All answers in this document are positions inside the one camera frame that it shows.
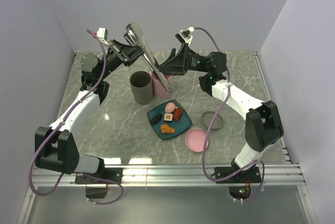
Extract aluminium rail frame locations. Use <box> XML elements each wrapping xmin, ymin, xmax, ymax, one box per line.
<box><xmin>18</xmin><ymin>51</ymin><xmax>318</xmax><ymax>223</ymax></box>

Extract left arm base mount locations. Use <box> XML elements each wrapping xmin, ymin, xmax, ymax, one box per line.
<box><xmin>74</xmin><ymin>167</ymin><xmax>124</xmax><ymax>202</ymax></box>

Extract dark seaweed roll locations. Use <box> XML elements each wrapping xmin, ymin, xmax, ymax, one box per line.
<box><xmin>150</xmin><ymin>113</ymin><xmax>163</xmax><ymax>125</ymax></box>

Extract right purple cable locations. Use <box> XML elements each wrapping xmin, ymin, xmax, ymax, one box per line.
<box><xmin>192</xmin><ymin>27</ymin><xmax>265</xmax><ymax>204</ymax></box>

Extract pink cylindrical container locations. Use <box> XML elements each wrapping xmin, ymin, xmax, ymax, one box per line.
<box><xmin>151</xmin><ymin>72</ymin><xmax>169</xmax><ymax>98</ymax></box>

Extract grey round lid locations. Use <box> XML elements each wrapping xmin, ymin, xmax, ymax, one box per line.
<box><xmin>200</xmin><ymin>111</ymin><xmax>225</xmax><ymax>131</ymax></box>

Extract sushi roll piece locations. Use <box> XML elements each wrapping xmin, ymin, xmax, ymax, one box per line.
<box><xmin>163</xmin><ymin>113</ymin><xmax>173</xmax><ymax>122</ymax></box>

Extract metal serving tongs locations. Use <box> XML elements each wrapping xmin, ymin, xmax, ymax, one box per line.
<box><xmin>124</xmin><ymin>22</ymin><xmax>173</xmax><ymax>93</ymax></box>

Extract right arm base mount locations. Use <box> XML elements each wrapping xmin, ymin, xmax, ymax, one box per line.
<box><xmin>210</xmin><ymin>165</ymin><xmax>265</xmax><ymax>203</ymax></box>

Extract brown egg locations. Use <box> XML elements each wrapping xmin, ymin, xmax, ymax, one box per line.
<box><xmin>165</xmin><ymin>102</ymin><xmax>176</xmax><ymax>114</ymax></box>

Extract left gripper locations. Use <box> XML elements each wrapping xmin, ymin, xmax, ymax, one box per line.
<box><xmin>99</xmin><ymin>39</ymin><xmax>148</xmax><ymax>81</ymax></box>

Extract grey cylindrical container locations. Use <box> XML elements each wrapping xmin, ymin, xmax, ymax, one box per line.
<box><xmin>130</xmin><ymin>71</ymin><xmax>153</xmax><ymax>105</ymax></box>

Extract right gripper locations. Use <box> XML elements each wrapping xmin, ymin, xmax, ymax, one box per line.
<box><xmin>154</xmin><ymin>43</ymin><xmax>210</xmax><ymax>76</ymax></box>

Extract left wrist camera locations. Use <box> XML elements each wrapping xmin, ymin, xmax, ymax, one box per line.
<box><xmin>96</xmin><ymin>27</ymin><xmax>108</xmax><ymax>40</ymax></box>

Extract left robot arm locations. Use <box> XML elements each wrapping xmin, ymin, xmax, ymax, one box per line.
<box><xmin>35</xmin><ymin>40</ymin><xmax>143</xmax><ymax>183</ymax></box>

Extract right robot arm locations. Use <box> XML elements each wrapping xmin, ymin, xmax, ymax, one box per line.
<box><xmin>159</xmin><ymin>43</ymin><xmax>284</xmax><ymax>182</ymax></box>

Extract orange fried chicken piece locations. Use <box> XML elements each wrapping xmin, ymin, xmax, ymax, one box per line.
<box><xmin>160</xmin><ymin>124</ymin><xmax>175</xmax><ymax>134</ymax></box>

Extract red-brown meat piece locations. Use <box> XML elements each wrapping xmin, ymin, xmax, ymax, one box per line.
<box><xmin>173</xmin><ymin>107</ymin><xmax>184</xmax><ymax>121</ymax></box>

